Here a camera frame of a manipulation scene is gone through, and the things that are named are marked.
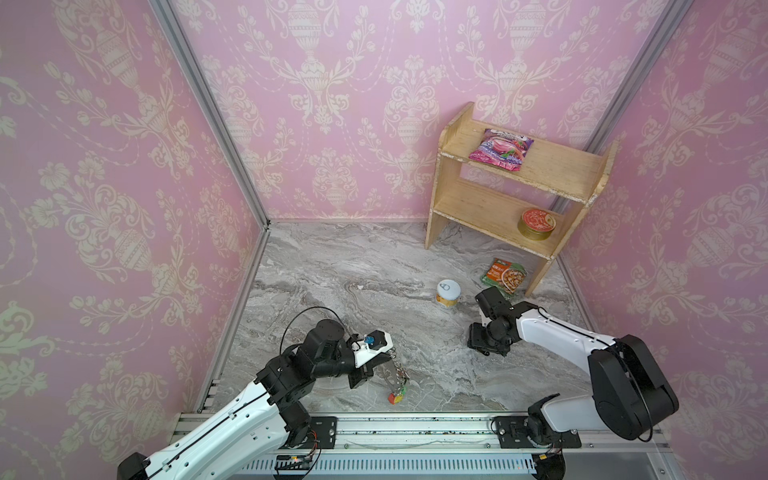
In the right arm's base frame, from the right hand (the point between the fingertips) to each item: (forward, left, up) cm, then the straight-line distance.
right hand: (477, 344), depth 88 cm
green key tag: (-15, +23, +10) cm, 29 cm away
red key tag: (-15, +26, +6) cm, 31 cm away
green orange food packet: (+23, -16, +1) cm, 28 cm away
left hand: (-9, +26, +16) cm, 32 cm away
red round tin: (+25, -18, +24) cm, 39 cm away
